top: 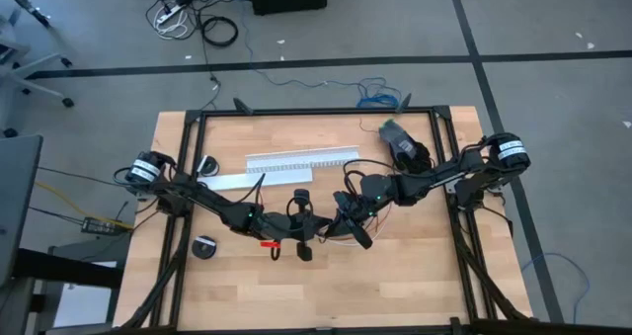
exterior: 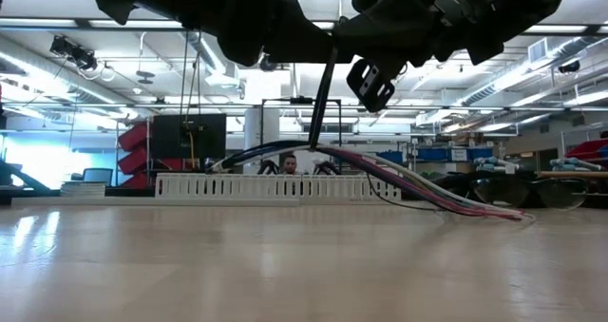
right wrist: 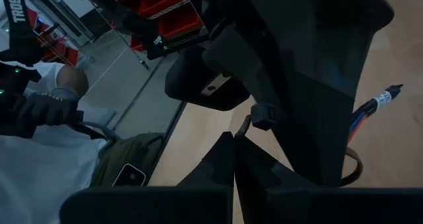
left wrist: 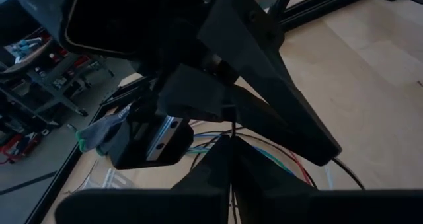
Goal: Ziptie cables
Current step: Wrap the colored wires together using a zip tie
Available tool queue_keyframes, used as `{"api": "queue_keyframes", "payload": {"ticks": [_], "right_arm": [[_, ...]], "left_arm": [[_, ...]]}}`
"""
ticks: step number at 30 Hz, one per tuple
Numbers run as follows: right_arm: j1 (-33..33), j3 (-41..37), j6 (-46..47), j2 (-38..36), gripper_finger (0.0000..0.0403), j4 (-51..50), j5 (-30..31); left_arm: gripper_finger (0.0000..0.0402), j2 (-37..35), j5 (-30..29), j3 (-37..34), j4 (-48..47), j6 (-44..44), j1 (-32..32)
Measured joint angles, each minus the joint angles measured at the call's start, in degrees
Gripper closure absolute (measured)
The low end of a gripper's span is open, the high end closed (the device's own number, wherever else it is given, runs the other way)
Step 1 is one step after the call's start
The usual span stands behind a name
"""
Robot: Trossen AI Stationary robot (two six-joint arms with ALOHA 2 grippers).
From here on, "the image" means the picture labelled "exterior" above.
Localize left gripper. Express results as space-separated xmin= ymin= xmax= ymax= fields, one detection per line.
xmin=66 ymin=0 xmax=355 ymax=67

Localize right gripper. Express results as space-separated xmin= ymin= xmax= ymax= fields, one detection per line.
xmin=332 ymin=0 xmax=570 ymax=113

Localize bundle of coloured wires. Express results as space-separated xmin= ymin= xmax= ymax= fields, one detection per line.
xmin=219 ymin=140 xmax=315 ymax=171

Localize red cable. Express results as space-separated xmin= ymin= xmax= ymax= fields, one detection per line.
xmin=316 ymin=144 xmax=526 ymax=220

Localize white slotted cable raceway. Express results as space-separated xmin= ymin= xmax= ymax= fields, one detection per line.
xmin=155 ymin=172 xmax=403 ymax=202

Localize white pillar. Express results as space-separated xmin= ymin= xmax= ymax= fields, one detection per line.
xmin=243 ymin=106 xmax=281 ymax=174

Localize blue bin shelf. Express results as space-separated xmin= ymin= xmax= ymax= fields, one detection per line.
xmin=374 ymin=144 xmax=496 ymax=190

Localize white vent grille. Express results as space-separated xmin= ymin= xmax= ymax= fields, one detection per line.
xmin=527 ymin=37 xmax=550 ymax=65

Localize overhead light bar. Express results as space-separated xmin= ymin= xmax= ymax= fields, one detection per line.
xmin=0 ymin=17 xmax=608 ymax=35

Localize ceiling pendant fixture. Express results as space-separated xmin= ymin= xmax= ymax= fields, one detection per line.
xmin=135 ymin=30 xmax=157 ymax=86

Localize black monitor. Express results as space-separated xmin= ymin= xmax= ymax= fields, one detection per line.
xmin=151 ymin=113 xmax=228 ymax=161

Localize pale material roll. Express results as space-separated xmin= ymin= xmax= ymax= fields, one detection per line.
xmin=548 ymin=157 xmax=596 ymax=173
xmin=472 ymin=156 xmax=521 ymax=174

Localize dark safety glasses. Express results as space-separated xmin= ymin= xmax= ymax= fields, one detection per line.
xmin=472 ymin=176 xmax=589 ymax=212

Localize brown wooden bench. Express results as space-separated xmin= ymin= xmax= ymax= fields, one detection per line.
xmin=535 ymin=170 xmax=608 ymax=180

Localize grey monitor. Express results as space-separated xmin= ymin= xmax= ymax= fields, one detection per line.
xmin=70 ymin=167 xmax=114 ymax=187

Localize black station frame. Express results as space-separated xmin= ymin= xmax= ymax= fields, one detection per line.
xmin=258 ymin=95 xmax=344 ymax=169

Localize silver ventilation duct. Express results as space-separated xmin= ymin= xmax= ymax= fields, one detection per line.
xmin=453 ymin=35 xmax=608 ymax=107
xmin=187 ymin=29 xmax=229 ymax=76

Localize black hanging cable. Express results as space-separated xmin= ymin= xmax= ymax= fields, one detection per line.
xmin=178 ymin=29 xmax=191 ymax=119

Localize black cable hoses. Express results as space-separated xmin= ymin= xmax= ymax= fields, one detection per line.
xmin=0 ymin=159 xmax=51 ymax=193

